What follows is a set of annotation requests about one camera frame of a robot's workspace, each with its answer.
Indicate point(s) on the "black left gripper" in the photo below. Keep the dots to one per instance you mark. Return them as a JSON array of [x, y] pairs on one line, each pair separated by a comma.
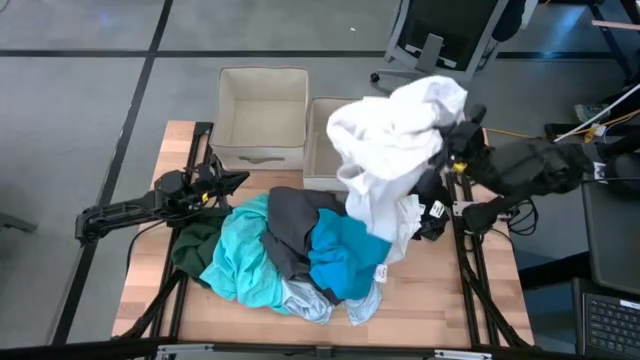
[[205, 182]]

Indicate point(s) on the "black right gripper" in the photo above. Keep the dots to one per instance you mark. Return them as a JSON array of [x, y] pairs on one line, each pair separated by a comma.
[[462, 140]]

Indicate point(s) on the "dark grey garment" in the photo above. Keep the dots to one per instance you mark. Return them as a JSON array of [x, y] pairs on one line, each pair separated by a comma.
[[290, 220]]

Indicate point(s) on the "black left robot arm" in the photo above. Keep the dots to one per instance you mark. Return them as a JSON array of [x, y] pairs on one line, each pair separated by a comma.
[[120, 212]]

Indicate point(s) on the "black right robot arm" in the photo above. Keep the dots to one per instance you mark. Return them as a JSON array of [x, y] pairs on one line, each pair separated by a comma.
[[525, 167]]

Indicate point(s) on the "beige fabric storage bin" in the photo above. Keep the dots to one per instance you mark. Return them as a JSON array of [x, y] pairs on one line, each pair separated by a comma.
[[320, 150], [262, 115]]

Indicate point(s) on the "dark green garment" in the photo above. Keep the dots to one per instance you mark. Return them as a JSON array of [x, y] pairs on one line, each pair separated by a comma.
[[192, 247]]

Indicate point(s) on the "grey office chair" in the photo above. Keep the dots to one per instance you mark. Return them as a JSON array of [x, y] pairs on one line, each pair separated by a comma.
[[440, 35]]

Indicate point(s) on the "black garment with white tag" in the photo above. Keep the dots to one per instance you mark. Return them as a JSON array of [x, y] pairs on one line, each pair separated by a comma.
[[425, 192]]

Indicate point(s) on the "white rod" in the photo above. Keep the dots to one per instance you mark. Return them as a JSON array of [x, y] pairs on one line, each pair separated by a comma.
[[600, 112]]

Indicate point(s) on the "light blue patterned garment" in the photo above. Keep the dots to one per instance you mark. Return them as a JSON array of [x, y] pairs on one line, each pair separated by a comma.
[[305, 302]]

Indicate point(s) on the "dark flat monitor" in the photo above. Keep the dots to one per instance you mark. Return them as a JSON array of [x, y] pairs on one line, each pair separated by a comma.
[[615, 235]]

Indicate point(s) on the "black laptop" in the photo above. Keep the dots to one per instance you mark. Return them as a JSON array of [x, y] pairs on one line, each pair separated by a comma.
[[610, 325]]

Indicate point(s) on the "black aluminium rig frame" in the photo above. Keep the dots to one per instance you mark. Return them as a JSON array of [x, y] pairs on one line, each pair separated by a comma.
[[472, 280]]

